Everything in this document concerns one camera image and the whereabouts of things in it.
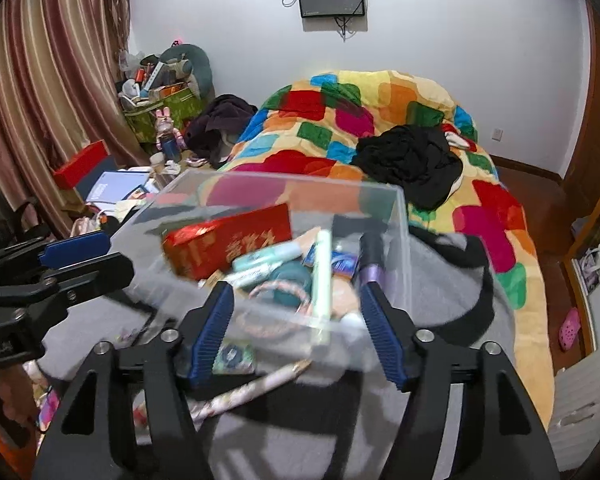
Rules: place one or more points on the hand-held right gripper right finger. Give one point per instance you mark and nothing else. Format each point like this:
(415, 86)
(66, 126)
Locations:
(382, 340)

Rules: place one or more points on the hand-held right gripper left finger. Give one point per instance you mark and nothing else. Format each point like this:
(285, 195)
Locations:
(210, 335)

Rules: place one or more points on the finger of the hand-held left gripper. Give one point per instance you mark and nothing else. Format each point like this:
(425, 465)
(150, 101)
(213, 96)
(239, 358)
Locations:
(75, 250)
(95, 272)

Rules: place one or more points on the beige cosmetic tube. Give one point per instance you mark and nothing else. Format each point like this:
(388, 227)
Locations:
(345, 300)

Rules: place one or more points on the purple mascara tube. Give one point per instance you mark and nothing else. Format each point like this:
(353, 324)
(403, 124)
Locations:
(372, 265)

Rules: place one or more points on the light green stick tube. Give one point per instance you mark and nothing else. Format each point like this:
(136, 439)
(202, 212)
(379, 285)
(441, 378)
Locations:
(322, 280)

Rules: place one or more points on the blue white small box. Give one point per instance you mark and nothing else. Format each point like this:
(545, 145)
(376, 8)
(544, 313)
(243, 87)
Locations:
(335, 262)

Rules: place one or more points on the red foil tea packet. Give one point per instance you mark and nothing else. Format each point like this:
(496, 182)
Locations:
(225, 245)

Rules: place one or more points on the mint green tube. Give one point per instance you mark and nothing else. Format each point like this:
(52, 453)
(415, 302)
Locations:
(265, 260)

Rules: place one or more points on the blue tape roll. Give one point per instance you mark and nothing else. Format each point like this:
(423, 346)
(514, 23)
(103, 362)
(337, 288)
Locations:
(287, 272)

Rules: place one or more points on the clear plastic storage bin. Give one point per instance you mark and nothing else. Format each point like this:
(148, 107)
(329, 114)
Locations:
(370, 210)

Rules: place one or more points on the green patterned small packet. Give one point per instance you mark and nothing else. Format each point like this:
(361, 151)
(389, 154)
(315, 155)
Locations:
(235, 357)

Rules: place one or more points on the floral patterned pen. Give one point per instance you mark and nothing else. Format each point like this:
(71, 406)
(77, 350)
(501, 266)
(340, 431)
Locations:
(260, 385)

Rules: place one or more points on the blue white booklet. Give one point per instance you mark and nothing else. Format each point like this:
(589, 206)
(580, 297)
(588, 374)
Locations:
(115, 187)

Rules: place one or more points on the grey black blanket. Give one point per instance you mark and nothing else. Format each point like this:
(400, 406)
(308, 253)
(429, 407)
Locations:
(455, 310)

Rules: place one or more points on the red box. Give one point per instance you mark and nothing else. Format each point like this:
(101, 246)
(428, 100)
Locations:
(80, 165)

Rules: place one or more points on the white cup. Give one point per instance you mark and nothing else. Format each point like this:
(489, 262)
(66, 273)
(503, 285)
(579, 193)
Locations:
(157, 160)

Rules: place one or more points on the green patterned bag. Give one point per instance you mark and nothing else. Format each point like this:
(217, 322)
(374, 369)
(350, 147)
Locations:
(145, 120)

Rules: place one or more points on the pink rabbit toy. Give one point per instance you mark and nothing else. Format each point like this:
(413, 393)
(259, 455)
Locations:
(166, 125)

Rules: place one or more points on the striped pink curtain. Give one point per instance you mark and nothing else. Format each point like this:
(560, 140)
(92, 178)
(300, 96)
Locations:
(45, 85)

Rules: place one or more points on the black clothes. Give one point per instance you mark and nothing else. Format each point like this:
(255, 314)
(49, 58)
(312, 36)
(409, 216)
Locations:
(405, 165)

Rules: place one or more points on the pink clog shoe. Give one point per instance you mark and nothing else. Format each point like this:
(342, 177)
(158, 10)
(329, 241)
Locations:
(570, 327)

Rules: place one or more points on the dark brown cloth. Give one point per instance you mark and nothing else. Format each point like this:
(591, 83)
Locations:
(220, 120)

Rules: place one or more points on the white suitcase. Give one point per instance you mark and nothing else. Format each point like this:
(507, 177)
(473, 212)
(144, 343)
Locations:
(585, 385)

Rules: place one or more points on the grey green neck pillow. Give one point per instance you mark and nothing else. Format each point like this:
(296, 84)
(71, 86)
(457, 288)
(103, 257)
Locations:
(202, 62)

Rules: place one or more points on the colourful patchwork quilt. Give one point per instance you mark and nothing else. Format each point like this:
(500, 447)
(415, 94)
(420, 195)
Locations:
(380, 95)

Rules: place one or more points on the white wall socket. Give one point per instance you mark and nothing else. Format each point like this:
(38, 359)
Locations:
(498, 133)

